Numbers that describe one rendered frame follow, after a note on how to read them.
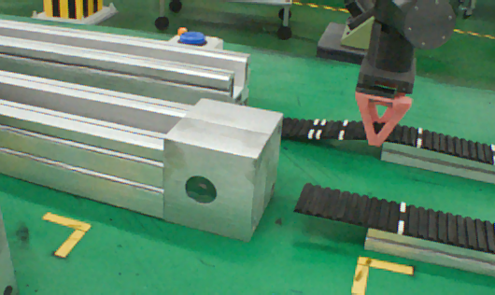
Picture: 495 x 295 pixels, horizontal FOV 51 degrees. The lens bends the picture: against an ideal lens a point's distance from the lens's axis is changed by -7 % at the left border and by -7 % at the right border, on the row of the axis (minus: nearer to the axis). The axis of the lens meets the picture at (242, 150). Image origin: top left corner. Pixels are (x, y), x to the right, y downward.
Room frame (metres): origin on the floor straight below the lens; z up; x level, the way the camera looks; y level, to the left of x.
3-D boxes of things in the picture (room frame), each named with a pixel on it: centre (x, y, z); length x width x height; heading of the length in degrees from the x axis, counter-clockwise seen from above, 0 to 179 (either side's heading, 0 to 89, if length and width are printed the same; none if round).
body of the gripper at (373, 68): (0.62, -0.17, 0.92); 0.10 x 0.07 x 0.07; 165
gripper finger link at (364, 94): (0.61, -0.17, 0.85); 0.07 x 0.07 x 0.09; 75
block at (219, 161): (0.49, 0.01, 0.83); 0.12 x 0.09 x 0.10; 165
